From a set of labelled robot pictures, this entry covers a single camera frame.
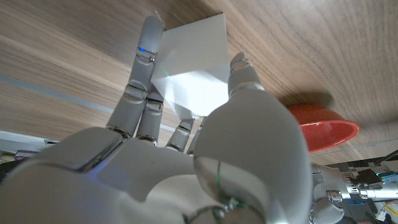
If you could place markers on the white cube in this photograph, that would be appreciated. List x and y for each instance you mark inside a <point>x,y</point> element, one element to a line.
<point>196,62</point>

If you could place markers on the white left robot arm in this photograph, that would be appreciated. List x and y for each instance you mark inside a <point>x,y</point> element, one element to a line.
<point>376,193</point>

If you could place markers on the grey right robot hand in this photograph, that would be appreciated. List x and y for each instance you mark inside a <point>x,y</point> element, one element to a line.
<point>155,174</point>

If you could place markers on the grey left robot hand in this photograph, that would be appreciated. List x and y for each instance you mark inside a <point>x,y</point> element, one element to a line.
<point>329,193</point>

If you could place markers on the red bowl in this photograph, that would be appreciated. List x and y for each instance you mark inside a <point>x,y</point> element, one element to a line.
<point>326,133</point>

